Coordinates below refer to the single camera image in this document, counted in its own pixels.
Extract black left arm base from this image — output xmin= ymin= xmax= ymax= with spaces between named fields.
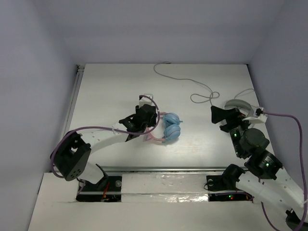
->
xmin=76 ymin=164 xmax=122 ymax=203

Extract aluminium rail front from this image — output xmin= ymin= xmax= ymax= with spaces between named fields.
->
xmin=101 ymin=166 xmax=227 ymax=172

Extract aluminium rail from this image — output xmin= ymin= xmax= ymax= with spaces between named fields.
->
xmin=63 ymin=64 xmax=85 ymax=135
xmin=101 ymin=166 xmax=227 ymax=172

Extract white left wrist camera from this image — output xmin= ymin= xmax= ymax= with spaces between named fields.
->
xmin=138 ymin=94 xmax=154 ymax=108

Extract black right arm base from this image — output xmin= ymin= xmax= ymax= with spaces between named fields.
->
xmin=204 ymin=164 xmax=254 ymax=202

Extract blue pink cat-ear headphones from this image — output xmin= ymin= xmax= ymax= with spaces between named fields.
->
xmin=144 ymin=112 xmax=183 ymax=143

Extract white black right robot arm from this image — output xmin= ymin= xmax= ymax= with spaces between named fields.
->
xmin=204 ymin=106 xmax=308 ymax=231

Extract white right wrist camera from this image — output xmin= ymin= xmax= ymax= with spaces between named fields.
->
xmin=243 ymin=107 xmax=268 ymax=124

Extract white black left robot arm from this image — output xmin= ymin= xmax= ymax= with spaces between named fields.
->
xmin=50 ymin=103 xmax=158 ymax=190

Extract aluminium rail left side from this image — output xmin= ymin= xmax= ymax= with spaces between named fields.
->
xmin=63 ymin=64 xmax=85 ymax=135

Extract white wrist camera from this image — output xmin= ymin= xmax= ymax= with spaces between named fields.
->
xmin=138 ymin=94 xmax=154 ymax=108
xmin=243 ymin=107 xmax=268 ymax=124

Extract white grey headphones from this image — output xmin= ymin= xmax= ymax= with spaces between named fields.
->
xmin=224 ymin=99 xmax=255 ymax=117

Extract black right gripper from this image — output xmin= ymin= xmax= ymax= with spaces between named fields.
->
xmin=211 ymin=104 xmax=255 ymax=157

